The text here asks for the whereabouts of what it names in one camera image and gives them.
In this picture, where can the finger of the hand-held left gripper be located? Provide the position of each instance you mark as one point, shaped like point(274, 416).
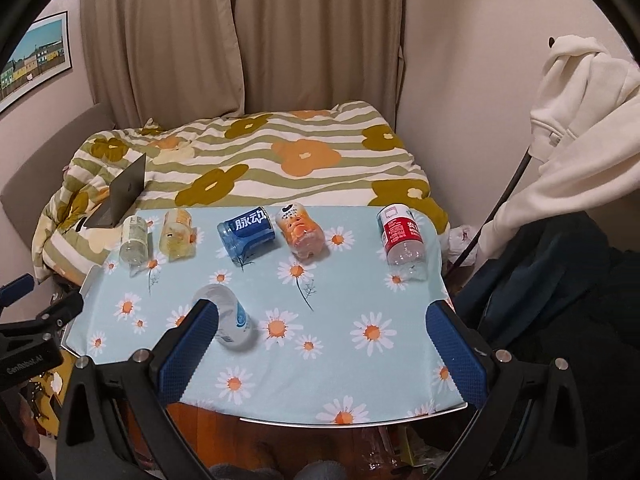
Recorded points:
point(55, 311)
point(15, 290)

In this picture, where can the red label clear cup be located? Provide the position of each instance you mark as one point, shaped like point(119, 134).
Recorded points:
point(401, 245)

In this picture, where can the light blue daisy tablecloth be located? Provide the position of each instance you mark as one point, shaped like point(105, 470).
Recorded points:
point(350, 285)

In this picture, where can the grey laptop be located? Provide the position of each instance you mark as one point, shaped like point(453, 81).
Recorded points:
point(120, 195)

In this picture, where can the black rack pole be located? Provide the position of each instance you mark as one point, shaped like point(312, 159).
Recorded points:
point(500, 205)

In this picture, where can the striped floral blanket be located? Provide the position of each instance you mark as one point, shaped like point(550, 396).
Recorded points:
point(300, 160)

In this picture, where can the yellow plastic cup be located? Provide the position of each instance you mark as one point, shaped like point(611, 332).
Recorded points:
point(177, 236)

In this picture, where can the orange plastic cup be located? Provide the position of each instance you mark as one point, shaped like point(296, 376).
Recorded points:
point(301, 234)

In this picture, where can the white hoodie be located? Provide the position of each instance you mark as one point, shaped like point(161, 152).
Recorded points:
point(575, 135)

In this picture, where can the clear plastic bottle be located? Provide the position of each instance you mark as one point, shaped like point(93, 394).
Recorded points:
point(380, 452)

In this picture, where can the crumpled white pink cloth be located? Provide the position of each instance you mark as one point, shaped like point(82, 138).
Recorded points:
point(462, 241)

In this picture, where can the framed wall poster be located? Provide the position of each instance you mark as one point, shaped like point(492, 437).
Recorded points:
point(35, 60)

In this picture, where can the dark hanging clothes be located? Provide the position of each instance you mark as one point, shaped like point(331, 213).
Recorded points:
point(560, 300)

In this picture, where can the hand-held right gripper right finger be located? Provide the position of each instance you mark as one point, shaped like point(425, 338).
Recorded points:
point(457, 355)

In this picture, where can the blue label plastic cup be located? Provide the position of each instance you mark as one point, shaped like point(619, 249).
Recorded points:
point(247, 235)

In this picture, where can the beige curtain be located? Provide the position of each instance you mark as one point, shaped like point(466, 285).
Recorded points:
point(240, 40)

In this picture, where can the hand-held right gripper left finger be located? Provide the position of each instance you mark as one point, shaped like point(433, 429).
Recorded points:
point(187, 355)

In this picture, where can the clear cup with blue label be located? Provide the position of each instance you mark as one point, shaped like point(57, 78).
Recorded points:
point(231, 317)

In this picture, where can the pale green label bottle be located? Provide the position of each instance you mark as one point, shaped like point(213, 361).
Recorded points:
point(135, 242)

